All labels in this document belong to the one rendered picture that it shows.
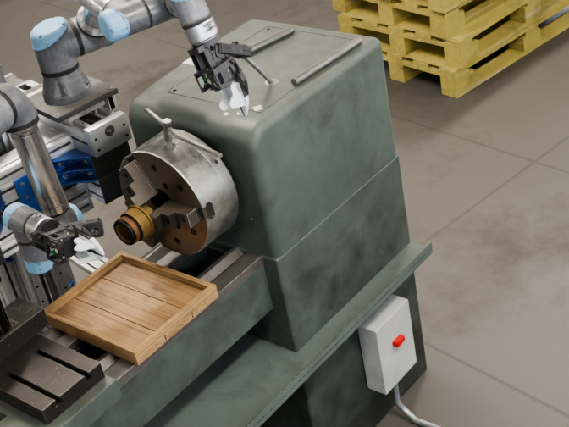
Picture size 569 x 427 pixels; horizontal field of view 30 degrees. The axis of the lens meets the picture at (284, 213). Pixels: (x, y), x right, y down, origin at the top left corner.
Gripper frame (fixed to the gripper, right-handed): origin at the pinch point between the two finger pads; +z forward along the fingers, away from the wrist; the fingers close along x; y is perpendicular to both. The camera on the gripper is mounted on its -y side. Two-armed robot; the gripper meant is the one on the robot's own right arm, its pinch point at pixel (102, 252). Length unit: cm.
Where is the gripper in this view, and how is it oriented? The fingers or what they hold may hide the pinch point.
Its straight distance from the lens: 263.1
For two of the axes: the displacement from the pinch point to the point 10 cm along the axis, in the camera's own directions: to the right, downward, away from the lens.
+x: -0.3, -8.9, -4.5
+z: 7.3, 2.9, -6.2
